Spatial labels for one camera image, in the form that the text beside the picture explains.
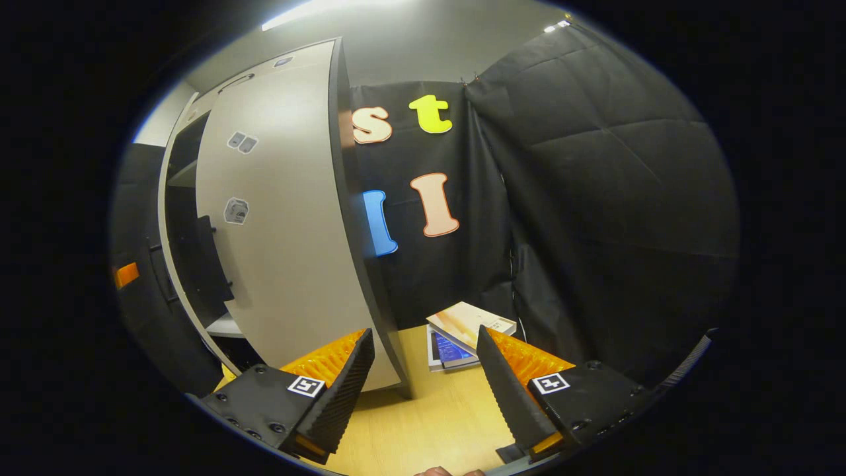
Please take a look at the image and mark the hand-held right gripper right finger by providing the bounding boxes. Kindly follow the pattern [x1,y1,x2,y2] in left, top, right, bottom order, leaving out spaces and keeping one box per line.
[476,324,653,463]

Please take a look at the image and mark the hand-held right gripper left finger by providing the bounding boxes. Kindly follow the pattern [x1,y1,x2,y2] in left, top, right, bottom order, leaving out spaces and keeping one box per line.
[198,328,376,465]

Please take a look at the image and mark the grey cabinet door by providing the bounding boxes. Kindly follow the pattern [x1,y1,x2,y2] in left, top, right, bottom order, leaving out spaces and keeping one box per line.
[196,83,405,392]
[157,91,244,379]

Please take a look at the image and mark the grey shoe cabinet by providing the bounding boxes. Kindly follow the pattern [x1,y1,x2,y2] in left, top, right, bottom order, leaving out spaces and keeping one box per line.
[159,36,416,401]

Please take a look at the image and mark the grey cabinet drawer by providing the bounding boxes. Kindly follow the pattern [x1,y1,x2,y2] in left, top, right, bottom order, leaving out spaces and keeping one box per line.
[184,40,336,116]

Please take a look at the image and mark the blue cover book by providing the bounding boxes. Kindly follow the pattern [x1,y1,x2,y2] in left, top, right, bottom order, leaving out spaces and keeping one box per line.
[426,325,482,373]

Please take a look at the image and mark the beige book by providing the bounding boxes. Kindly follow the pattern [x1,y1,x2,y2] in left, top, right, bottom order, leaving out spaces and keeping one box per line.
[426,301,518,352]

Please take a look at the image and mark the long ceiling light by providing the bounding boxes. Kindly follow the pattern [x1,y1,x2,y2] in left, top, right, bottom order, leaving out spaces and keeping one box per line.
[261,0,410,32]

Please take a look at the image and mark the black door handle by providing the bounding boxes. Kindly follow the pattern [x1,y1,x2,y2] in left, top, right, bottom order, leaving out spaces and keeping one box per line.
[190,215,235,306]
[147,241,180,306]

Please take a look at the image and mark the black corrugated hose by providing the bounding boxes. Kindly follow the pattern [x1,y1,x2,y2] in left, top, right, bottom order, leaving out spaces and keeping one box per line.
[651,327,721,397]

